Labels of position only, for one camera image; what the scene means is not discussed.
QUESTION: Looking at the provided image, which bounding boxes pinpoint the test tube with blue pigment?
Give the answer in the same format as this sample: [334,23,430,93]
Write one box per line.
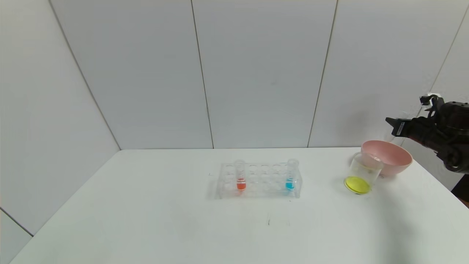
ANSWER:
[285,158,299,191]

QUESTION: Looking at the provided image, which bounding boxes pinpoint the test tube with red pigment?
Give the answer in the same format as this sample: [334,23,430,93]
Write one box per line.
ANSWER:
[234,159,247,191]

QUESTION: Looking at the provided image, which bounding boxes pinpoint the clear plastic test tube rack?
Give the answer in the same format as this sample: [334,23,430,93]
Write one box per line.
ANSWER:
[216,162,302,199]

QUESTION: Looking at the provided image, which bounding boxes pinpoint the clear glass beaker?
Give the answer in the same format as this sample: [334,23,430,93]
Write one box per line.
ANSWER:
[344,152,384,195]

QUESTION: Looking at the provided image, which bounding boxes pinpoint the pink bowl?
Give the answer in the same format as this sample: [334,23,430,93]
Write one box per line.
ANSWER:
[361,140,413,176]

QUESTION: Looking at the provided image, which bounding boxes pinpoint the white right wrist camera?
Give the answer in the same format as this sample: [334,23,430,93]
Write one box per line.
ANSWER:
[420,93,445,111]

